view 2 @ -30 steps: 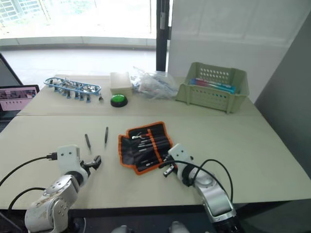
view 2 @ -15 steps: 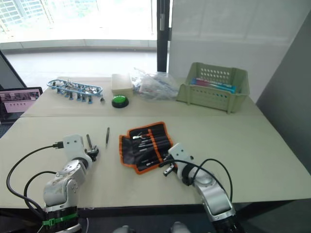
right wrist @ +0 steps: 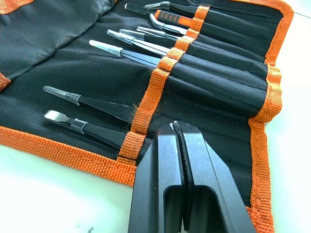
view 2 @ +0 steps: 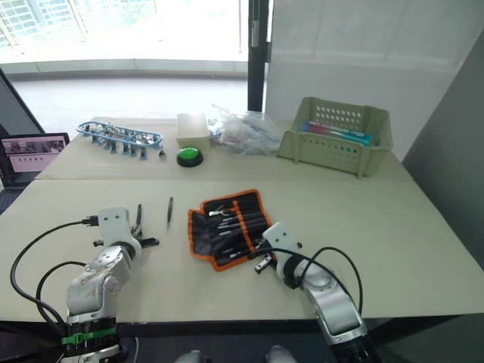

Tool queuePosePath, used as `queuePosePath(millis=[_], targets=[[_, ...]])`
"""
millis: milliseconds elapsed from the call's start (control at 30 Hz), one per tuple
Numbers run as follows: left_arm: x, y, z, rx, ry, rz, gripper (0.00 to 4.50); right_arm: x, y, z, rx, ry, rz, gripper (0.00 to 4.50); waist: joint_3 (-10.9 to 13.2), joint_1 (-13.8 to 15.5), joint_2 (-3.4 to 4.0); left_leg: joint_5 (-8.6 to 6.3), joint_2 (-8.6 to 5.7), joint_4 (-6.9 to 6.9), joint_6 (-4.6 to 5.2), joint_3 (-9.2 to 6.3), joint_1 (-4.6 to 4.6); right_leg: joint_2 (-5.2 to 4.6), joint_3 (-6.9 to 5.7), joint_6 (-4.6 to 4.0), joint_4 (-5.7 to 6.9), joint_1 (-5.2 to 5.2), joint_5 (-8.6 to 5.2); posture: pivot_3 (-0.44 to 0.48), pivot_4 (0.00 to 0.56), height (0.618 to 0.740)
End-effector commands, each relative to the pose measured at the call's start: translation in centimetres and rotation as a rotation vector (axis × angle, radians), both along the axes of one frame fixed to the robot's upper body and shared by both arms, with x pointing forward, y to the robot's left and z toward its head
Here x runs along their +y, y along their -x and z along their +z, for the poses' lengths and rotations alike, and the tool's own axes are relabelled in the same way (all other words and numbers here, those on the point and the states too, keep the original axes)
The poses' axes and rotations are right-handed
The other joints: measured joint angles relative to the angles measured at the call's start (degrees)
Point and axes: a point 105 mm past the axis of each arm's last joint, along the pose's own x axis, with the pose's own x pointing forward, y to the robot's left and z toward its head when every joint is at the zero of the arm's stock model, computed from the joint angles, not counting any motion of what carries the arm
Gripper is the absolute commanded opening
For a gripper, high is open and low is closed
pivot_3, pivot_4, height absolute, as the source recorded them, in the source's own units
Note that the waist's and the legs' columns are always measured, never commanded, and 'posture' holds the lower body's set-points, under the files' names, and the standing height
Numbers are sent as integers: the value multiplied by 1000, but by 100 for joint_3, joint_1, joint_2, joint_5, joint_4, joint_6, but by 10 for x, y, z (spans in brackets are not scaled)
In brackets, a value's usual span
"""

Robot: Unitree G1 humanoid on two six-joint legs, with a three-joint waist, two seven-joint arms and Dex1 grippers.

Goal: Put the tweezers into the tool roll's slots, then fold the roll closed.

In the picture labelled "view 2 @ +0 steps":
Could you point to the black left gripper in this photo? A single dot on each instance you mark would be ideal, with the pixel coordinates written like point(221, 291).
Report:
point(137, 239)

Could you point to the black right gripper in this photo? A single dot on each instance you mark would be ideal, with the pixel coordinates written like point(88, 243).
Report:
point(270, 261)

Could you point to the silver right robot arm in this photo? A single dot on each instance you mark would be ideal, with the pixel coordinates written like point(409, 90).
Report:
point(332, 302)

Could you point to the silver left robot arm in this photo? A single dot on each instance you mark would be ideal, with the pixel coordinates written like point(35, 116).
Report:
point(99, 278)

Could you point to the black orange-trimmed tool roll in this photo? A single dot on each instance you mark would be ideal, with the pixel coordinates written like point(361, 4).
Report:
point(211, 246)

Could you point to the silver forked tool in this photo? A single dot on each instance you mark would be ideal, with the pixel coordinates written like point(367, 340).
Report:
point(217, 214)

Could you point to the green dome push button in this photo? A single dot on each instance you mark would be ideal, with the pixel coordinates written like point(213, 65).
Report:
point(189, 156)

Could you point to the blue clip drying hanger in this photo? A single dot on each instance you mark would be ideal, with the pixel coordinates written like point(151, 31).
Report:
point(121, 136)

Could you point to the beige cardboard box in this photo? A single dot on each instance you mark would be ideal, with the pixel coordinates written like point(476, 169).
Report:
point(193, 126)

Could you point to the pale green perforated basket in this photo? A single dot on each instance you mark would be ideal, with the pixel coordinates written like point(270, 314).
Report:
point(332, 159)

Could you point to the clear plastic bag pile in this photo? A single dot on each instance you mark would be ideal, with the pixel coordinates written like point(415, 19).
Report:
point(246, 130)

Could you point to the blue and pink pack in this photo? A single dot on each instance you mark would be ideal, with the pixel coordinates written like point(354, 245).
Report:
point(336, 133)

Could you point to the black window pillar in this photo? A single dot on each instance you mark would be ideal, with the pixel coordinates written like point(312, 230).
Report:
point(257, 56)

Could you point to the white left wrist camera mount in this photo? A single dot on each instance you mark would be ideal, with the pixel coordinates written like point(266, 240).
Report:
point(115, 225)

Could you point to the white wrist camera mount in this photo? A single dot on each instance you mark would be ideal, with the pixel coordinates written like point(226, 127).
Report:
point(281, 242)
point(115, 225)

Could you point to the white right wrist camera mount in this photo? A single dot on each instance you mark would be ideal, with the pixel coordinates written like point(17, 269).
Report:
point(281, 242)

